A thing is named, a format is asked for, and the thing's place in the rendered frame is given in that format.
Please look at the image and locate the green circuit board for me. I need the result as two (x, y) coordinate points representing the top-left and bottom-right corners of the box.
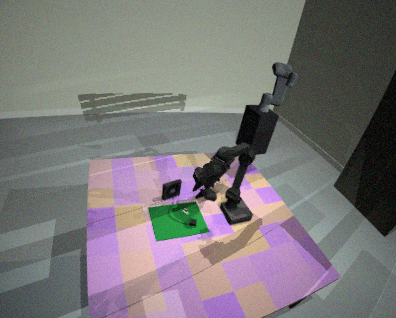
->
(149, 201), (210, 241)

